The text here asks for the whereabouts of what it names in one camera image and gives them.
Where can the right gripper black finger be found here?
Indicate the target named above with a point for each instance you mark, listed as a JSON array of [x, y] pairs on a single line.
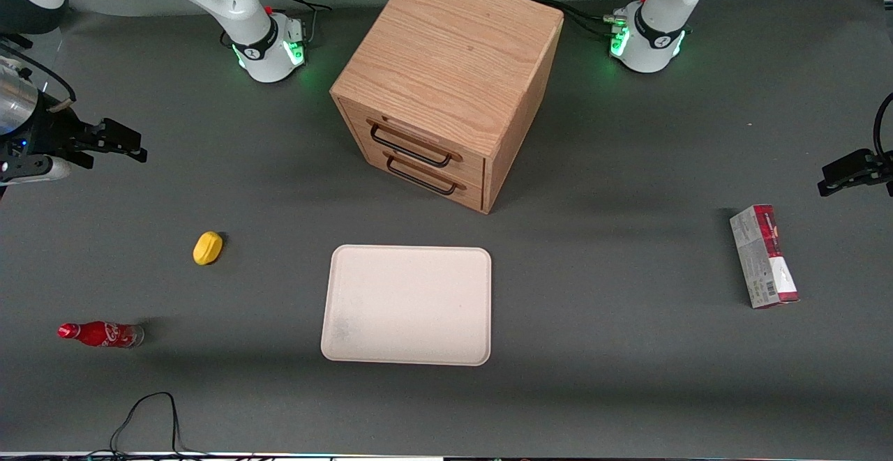
[[104, 149], [115, 133]]

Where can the yellow lemon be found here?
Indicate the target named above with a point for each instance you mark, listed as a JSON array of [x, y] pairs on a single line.
[[207, 248]]

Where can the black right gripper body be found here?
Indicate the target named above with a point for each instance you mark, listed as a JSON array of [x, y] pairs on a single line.
[[50, 130]]

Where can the wooden drawer front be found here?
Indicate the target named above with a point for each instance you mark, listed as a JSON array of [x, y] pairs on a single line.
[[471, 197], [472, 168]]

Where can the grey and red carton box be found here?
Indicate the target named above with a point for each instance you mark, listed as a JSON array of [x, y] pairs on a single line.
[[764, 259]]

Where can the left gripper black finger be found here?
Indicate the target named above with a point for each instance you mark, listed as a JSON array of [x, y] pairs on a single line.
[[845, 183], [852, 162]]

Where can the beige rectangular tray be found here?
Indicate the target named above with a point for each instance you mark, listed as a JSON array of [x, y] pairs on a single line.
[[408, 304]]

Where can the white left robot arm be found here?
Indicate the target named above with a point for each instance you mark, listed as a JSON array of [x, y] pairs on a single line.
[[652, 60]]

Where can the red coke bottle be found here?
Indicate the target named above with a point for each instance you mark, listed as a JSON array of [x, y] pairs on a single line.
[[104, 334]]

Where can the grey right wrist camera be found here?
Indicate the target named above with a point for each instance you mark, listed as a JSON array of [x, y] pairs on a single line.
[[35, 169]]

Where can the wooden drawer cabinet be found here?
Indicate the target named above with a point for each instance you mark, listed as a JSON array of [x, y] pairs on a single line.
[[453, 49]]

